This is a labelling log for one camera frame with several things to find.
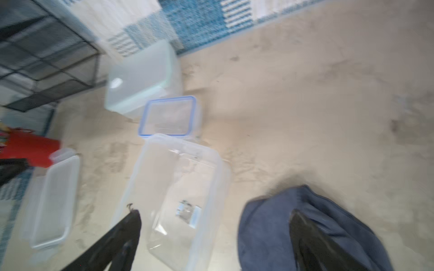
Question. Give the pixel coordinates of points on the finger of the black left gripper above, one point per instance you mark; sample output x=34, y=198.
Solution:
x=10, y=168

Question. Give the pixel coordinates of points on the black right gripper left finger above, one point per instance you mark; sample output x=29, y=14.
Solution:
x=115, y=250

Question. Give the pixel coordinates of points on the black mesh shelf rack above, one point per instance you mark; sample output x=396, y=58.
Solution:
x=46, y=55

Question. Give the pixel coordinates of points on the red pen cup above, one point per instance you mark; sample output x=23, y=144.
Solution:
x=24, y=144

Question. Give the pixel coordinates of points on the small blue-rimmed lunch box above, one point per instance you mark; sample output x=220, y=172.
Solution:
x=179, y=117

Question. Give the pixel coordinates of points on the large clear plastic lunch box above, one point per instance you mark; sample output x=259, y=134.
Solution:
x=179, y=188

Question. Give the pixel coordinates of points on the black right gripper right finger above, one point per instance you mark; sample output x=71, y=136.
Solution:
x=315, y=251

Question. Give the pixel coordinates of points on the clear lunch box lid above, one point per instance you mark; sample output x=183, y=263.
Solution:
x=50, y=212

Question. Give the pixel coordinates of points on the lidded green-tinted lunch box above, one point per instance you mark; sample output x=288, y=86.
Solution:
x=153, y=73

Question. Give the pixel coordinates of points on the dark blue cloth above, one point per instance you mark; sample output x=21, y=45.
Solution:
x=263, y=239

